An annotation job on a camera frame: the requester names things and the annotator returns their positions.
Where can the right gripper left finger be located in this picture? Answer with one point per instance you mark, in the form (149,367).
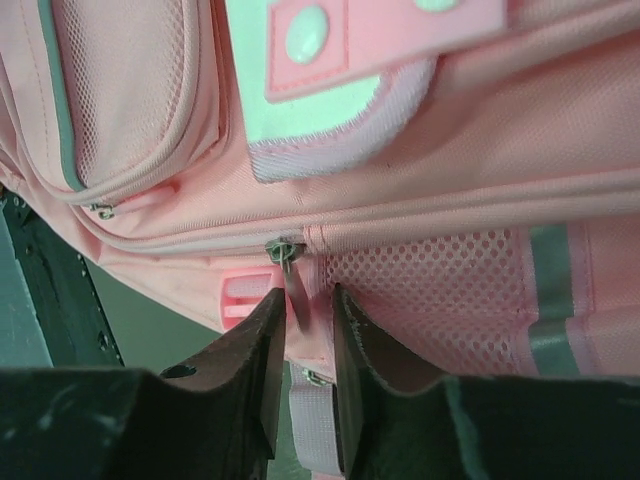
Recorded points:
(213,416)

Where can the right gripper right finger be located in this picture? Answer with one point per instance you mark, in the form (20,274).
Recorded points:
(400,417)

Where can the pink student backpack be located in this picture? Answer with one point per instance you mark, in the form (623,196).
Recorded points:
(467,170)

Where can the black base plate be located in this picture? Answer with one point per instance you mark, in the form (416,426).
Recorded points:
(67,306)

